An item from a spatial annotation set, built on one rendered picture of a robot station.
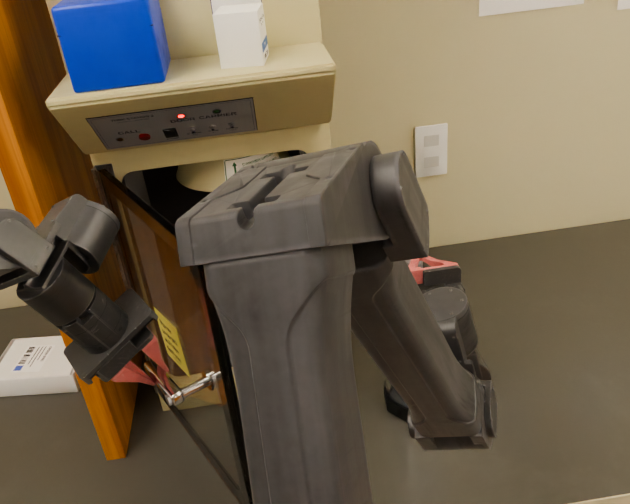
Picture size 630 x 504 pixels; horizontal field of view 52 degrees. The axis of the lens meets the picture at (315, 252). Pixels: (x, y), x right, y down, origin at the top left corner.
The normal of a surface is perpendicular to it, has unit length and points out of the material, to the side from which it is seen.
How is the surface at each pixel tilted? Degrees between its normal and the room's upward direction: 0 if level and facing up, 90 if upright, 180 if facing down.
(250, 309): 63
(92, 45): 90
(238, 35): 90
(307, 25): 90
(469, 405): 68
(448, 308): 13
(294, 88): 135
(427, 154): 90
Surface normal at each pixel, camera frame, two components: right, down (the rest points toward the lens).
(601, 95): 0.12, 0.50
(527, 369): -0.09, -0.86
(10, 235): 0.77, -0.22
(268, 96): 0.15, 0.96
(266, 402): -0.36, 0.04
